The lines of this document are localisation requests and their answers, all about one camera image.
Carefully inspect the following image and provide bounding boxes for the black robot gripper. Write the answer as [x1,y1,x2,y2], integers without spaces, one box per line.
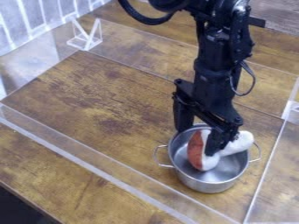
[172,69,242,157]

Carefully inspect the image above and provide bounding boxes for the plush mushroom brown white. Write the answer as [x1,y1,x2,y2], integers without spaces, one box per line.
[185,129,256,172]

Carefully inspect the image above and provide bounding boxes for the silver pot with handles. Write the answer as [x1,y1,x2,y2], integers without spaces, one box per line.
[153,123,261,193]

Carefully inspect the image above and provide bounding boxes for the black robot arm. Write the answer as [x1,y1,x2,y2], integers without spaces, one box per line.
[149,0,254,156]

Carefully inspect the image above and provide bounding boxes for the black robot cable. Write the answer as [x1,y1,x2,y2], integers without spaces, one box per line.
[116,0,184,26]

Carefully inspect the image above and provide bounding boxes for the clear acrylic triangle bracket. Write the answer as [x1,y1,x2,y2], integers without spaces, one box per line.
[66,18,102,51]

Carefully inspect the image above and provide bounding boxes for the clear acrylic enclosure panel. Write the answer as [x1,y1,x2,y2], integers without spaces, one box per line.
[0,103,299,224]

